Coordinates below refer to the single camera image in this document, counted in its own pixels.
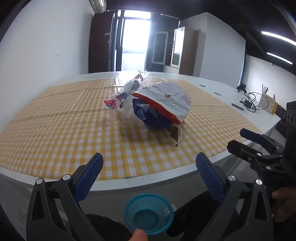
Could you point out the white red snack bag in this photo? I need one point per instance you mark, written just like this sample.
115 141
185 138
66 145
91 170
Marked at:
171 97

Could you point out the glass balcony door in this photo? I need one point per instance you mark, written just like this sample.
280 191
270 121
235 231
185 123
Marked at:
134 41

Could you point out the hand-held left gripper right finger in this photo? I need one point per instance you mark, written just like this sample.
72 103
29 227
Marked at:
209 176

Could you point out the person's left hand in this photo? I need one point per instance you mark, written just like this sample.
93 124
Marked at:
138 236

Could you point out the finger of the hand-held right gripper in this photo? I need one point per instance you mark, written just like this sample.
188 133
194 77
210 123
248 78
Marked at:
242 150
251 135

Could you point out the small black desk device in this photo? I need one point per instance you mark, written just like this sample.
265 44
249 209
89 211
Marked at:
241 88

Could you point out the low white cabinet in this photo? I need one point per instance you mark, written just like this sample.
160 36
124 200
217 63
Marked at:
171 69

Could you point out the yellow checked tablecloth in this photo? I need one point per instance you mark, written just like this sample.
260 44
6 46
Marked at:
69 129

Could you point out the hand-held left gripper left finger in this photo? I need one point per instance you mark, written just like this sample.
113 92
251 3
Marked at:
89 176

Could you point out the brown cabinet with glass door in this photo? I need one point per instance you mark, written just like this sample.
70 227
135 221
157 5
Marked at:
189 53

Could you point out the ceiling tube light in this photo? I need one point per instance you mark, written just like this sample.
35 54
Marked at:
277 37
278 58

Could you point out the white wall socket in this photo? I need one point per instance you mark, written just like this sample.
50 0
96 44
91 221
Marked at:
22 216

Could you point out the person's right hand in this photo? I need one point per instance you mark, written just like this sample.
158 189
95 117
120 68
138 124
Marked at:
285 201

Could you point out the yellow white pen holder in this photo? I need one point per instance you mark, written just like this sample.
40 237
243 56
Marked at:
267 103

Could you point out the clear wrapper with dark print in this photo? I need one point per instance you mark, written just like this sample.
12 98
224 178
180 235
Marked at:
175 135

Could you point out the dark brown cabinet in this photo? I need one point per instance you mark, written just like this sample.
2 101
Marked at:
99 41

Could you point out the blue plastic mesh basket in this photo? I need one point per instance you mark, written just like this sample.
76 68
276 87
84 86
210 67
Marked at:
145 217

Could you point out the white framed glass cabinet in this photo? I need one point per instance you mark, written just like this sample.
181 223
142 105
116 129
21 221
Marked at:
159 47

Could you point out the clear printed pink wrapper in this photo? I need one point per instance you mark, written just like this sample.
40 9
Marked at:
129 88

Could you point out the clear plastic sheet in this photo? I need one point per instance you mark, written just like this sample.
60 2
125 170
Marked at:
120 83

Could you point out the blue snack bag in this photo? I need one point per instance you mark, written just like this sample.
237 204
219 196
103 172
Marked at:
157 120

